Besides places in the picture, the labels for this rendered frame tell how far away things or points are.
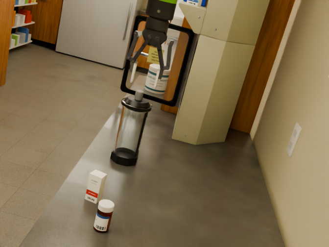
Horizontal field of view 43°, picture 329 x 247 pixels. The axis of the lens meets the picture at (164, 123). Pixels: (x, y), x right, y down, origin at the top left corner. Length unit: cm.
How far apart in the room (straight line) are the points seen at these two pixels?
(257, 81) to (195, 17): 59
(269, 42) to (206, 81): 50
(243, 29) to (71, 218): 106
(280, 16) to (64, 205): 139
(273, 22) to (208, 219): 113
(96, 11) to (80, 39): 52
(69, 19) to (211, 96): 533
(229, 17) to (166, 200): 78
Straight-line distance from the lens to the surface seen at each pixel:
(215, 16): 172
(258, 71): 215
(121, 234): 115
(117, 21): 675
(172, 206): 133
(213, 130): 189
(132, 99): 144
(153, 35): 139
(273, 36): 213
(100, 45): 686
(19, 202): 294
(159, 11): 134
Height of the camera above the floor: 160
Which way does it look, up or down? 19 degrees down
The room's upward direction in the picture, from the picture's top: 15 degrees clockwise
